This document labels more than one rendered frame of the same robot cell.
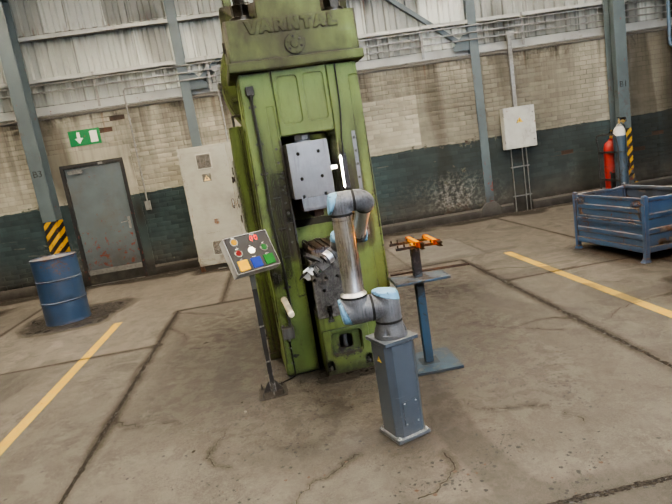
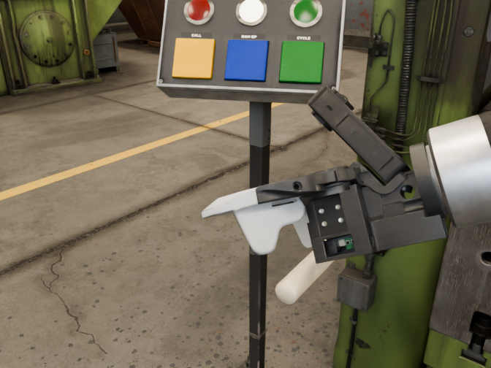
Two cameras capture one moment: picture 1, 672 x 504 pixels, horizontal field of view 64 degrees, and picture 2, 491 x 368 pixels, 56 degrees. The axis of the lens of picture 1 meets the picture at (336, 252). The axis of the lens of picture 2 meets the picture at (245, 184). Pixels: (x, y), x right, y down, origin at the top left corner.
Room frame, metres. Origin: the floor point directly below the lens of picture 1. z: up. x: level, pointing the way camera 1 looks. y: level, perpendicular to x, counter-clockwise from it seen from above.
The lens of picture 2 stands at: (3.06, -0.07, 1.16)
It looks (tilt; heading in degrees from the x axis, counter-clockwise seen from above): 25 degrees down; 46
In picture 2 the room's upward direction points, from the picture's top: straight up
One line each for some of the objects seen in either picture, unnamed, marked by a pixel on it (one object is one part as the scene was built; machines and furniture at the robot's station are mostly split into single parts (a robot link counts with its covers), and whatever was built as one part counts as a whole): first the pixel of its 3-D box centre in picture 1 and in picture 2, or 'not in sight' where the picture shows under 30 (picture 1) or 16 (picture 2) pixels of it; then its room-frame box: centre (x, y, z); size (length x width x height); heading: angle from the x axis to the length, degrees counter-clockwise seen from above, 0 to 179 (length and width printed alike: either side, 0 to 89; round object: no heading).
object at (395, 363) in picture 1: (398, 383); not in sight; (2.94, -0.24, 0.30); 0.22 x 0.22 x 0.60; 25
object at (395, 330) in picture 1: (389, 326); not in sight; (2.94, -0.24, 0.65); 0.19 x 0.19 x 0.10
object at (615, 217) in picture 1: (634, 219); not in sight; (6.19, -3.49, 0.36); 1.20 x 0.80 x 0.72; 11
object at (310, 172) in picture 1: (311, 168); not in sight; (4.17, 0.08, 1.57); 0.42 x 0.39 x 0.40; 10
